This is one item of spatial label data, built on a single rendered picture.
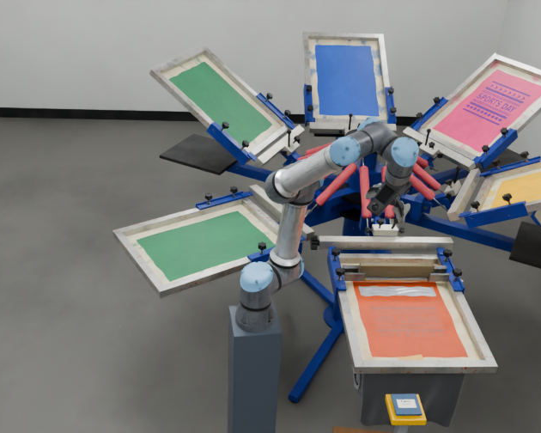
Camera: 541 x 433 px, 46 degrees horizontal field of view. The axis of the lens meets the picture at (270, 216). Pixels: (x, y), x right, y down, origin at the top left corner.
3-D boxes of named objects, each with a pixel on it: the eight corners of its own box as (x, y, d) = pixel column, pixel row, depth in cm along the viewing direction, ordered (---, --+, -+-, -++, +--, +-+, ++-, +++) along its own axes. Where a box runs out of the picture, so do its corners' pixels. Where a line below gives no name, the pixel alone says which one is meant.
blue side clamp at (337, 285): (345, 299, 297) (347, 287, 294) (334, 299, 297) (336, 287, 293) (337, 261, 323) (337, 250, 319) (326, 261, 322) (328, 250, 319)
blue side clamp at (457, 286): (462, 300, 301) (465, 288, 297) (452, 300, 300) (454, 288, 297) (444, 262, 326) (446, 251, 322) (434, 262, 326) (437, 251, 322)
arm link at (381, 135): (355, 120, 182) (381, 144, 178) (378, 111, 189) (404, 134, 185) (344, 140, 187) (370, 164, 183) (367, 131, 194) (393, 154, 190)
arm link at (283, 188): (244, 186, 211) (337, 129, 173) (267, 175, 218) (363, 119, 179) (259, 216, 211) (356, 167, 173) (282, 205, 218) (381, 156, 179)
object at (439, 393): (452, 428, 288) (472, 358, 266) (355, 429, 286) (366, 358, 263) (451, 423, 291) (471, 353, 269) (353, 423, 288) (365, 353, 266)
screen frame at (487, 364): (495, 373, 259) (498, 366, 257) (353, 374, 255) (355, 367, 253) (442, 260, 326) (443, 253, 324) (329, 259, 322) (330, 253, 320)
